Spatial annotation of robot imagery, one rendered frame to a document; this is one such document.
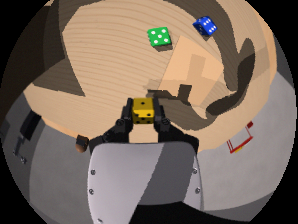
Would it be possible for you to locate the blue die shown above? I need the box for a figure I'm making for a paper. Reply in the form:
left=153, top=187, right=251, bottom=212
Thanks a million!
left=193, top=16, right=217, bottom=35

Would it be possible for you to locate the green die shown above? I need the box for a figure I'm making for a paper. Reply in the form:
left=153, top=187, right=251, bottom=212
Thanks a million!
left=147, top=27, right=171, bottom=47

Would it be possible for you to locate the peach square mat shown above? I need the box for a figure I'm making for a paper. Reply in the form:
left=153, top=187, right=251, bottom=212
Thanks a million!
left=156, top=35, right=224, bottom=106

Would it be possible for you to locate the yellow die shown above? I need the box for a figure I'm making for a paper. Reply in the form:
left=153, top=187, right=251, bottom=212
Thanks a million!
left=131, top=98, right=154, bottom=124

